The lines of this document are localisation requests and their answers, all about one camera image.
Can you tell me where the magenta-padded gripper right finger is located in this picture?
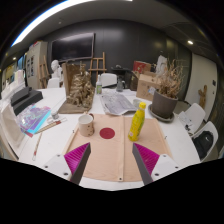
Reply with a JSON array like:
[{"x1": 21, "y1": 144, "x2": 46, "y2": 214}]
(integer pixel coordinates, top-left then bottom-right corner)
[{"x1": 131, "y1": 142, "x2": 183, "y2": 186}]

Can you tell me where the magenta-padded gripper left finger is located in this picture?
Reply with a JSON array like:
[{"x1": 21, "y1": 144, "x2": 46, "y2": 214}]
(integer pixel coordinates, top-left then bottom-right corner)
[{"x1": 42, "y1": 142, "x2": 92, "y2": 186}]

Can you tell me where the yellow drink bottle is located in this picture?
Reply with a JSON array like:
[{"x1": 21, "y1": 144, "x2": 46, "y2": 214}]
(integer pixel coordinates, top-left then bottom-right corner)
[{"x1": 127, "y1": 101, "x2": 147, "y2": 143}]

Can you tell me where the light plywood board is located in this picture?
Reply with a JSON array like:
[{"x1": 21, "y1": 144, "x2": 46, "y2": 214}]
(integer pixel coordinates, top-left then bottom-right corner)
[
  {"x1": 62, "y1": 113, "x2": 125, "y2": 183},
  {"x1": 122, "y1": 115, "x2": 174, "y2": 183}
]

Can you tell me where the cream mug with dots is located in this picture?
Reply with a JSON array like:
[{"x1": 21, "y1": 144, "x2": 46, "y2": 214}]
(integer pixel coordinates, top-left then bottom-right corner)
[{"x1": 77, "y1": 112, "x2": 96, "y2": 138}]

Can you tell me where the flat round red coaster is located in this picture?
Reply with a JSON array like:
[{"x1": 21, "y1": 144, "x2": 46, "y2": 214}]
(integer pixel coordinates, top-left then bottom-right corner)
[{"x1": 99, "y1": 127, "x2": 116, "y2": 140}]

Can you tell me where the grey plant saucer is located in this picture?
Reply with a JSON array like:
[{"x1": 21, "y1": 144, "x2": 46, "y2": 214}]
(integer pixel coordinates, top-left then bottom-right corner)
[{"x1": 147, "y1": 103, "x2": 176, "y2": 123}]

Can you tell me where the white tape roll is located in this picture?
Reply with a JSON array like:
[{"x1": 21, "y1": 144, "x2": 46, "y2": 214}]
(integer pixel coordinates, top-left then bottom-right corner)
[{"x1": 132, "y1": 98, "x2": 144, "y2": 108}]

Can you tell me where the dried plant in grey pot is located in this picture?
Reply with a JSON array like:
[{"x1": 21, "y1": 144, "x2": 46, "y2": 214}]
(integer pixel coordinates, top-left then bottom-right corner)
[{"x1": 151, "y1": 59, "x2": 185, "y2": 119}]

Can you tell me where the black backpack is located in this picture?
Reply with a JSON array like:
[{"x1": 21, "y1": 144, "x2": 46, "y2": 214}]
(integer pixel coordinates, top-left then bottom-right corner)
[{"x1": 193, "y1": 130, "x2": 214, "y2": 160}]

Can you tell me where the colourful printed book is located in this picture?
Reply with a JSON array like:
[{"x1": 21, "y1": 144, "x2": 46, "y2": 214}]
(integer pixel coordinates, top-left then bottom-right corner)
[{"x1": 16, "y1": 104, "x2": 52, "y2": 135}]

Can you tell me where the newspaper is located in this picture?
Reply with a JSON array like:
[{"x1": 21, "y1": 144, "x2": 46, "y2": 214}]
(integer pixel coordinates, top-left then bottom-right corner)
[{"x1": 99, "y1": 91, "x2": 138, "y2": 117}]

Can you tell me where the white plastic chair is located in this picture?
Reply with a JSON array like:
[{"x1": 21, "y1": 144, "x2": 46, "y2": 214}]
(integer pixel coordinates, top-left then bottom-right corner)
[
  {"x1": 178, "y1": 102, "x2": 207, "y2": 134},
  {"x1": 99, "y1": 73, "x2": 118, "y2": 88},
  {"x1": 191, "y1": 120, "x2": 219, "y2": 161}
]

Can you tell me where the cardboard box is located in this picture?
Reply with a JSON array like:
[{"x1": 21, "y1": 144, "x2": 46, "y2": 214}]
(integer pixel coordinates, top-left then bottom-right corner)
[{"x1": 135, "y1": 73, "x2": 162, "y2": 102}]

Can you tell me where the white plastic tray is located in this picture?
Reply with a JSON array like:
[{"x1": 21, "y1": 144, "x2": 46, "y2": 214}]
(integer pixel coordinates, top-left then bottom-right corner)
[{"x1": 0, "y1": 99, "x2": 26, "y2": 158}]

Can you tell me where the black foam block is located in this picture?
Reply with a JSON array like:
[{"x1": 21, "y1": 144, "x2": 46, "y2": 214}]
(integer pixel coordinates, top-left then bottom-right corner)
[
  {"x1": 10, "y1": 86, "x2": 33, "y2": 107},
  {"x1": 13, "y1": 90, "x2": 44, "y2": 116}
]

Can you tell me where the green-labelled spray bottle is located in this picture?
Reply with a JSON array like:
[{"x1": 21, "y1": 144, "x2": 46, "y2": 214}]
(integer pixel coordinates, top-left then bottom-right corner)
[{"x1": 95, "y1": 74, "x2": 103, "y2": 95}]

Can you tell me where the grey glass bottle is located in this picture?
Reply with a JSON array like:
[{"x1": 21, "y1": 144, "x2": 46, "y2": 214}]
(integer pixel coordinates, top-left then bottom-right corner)
[{"x1": 115, "y1": 78, "x2": 127, "y2": 93}]

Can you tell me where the wooden figure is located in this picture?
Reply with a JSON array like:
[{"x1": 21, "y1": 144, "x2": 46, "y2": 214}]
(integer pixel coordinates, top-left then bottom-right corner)
[{"x1": 198, "y1": 84, "x2": 208, "y2": 109}]

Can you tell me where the wooden easel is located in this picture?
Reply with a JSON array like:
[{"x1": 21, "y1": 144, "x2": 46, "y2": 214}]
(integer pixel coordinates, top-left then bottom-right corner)
[
  {"x1": 88, "y1": 51, "x2": 108, "y2": 81},
  {"x1": 38, "y1": 54, "x2": 51, "y2": 89}
]

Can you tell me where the white plaster bust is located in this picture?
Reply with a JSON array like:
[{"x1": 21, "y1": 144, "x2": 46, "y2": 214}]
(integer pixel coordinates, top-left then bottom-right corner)
[{"x1": 49, "y1": 59, "x2": 64, "y2": 81}]

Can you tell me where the red box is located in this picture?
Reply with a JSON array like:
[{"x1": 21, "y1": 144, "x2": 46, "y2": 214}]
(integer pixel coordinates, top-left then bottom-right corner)
[{"x1": 133, "y1": 60, "x2": 152, "y2": 74}]

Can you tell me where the white cabinet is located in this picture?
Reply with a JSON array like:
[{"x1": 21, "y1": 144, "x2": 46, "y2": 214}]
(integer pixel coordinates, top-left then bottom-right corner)
[{"x1": 25, "y1": 40, "x2": 49, "y2": 89}]

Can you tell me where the ceiling light strip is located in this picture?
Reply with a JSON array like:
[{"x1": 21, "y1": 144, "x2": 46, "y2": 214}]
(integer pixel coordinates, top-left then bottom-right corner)
[{"x1": 10, "y1": 0, "x2": 98, "y2": 48}]

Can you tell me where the red-handled paint brush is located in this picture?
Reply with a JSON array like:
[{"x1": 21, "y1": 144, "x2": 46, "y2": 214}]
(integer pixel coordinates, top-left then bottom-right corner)
[{"x1": 32, "y1": 131, "x2": 44, "y2": 161}]

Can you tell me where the black wall screen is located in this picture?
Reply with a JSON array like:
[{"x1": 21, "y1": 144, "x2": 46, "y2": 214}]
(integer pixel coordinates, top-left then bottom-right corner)
[{"x1": 50, "y1": 32, "x2": 96, "y2": 63}]

